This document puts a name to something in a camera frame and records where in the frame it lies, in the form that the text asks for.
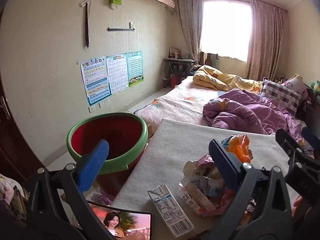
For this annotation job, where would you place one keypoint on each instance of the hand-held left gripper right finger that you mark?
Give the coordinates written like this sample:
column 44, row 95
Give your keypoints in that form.
column 222, row 162

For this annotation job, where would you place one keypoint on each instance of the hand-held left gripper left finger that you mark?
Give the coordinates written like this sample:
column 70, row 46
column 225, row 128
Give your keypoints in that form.
column 96, row 160

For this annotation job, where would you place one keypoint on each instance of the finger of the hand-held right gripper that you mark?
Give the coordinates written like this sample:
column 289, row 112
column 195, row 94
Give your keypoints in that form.
column 290, row 145
column 310, row 137

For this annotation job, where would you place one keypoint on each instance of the red bin with green rim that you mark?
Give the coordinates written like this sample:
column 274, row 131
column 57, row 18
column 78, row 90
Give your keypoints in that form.
column 112, row 135

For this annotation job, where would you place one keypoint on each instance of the white snack box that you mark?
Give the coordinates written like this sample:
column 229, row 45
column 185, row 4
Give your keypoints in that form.
column 197, row 200

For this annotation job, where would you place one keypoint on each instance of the person's right hand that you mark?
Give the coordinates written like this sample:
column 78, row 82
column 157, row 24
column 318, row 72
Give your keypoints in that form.
column 298, row 206

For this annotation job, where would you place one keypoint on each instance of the pink floral cloth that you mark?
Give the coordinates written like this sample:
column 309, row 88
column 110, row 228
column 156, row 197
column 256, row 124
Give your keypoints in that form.
column 100, row 196

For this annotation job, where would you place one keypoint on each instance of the checked pillow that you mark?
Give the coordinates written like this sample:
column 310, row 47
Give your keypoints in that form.
column 280, row 96

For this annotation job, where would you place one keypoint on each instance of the green plush toy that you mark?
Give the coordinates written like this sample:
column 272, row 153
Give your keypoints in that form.
column 316, row 86

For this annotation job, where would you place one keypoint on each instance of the pink pillow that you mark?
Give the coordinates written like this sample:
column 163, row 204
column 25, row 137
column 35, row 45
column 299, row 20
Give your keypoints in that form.
column 297, row 83

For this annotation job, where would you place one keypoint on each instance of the purple quilt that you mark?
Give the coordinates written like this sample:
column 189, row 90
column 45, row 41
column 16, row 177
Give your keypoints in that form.
column 245, row 110

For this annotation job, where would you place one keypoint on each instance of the smartphone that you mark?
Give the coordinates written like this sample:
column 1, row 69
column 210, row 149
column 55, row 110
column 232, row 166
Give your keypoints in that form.
column 125, row 220

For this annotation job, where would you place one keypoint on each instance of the white milk carton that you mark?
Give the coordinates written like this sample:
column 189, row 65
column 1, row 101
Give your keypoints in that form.
column 170, row 210

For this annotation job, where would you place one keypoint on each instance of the bed with pink sheet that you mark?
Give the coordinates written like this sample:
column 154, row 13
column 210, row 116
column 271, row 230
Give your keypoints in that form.
column 180, row 100

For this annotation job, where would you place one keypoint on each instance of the brown door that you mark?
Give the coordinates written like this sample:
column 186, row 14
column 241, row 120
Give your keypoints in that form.
column 15, row 150

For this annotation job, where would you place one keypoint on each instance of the yellow quilt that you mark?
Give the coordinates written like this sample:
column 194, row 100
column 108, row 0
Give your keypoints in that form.
column 217, row 78

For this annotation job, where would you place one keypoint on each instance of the red box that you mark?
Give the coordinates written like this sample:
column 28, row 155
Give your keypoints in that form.
column 176, row 80

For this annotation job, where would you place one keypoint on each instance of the dark blue clothes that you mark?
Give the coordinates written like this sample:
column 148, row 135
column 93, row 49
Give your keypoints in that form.
column 195, row 70

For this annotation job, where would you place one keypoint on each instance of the grey green bag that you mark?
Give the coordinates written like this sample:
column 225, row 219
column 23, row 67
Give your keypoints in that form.
column 215, row 60

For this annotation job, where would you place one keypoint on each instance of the beige patterned curtain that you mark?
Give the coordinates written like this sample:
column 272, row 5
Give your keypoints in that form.
column 265, row 37
column 190, row 25

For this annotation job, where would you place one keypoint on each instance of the dark desk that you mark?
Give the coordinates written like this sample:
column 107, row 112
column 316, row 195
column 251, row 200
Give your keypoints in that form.
column 178, row 60

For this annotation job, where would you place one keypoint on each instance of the window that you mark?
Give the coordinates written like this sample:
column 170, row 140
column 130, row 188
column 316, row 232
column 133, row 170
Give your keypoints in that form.
column 225, row 25

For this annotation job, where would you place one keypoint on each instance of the blue bordered wall poster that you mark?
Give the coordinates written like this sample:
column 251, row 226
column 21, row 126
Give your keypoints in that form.
column 96, row 80

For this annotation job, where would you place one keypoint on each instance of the white chart wall poster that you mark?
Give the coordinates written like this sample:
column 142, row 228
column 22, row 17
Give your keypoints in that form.
column 117, row 73

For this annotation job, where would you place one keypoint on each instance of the teal grid wall poster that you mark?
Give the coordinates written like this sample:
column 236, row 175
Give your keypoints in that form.
column 135, row 67

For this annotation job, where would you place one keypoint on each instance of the small picture frame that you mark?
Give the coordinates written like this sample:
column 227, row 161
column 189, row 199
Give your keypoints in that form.
column 174, row 52

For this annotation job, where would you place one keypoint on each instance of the black wall rack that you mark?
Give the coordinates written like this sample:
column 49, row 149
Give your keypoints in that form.
column 120, row 29

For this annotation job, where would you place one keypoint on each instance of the white wall hook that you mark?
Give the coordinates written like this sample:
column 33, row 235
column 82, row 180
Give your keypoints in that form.
column 85, row 2

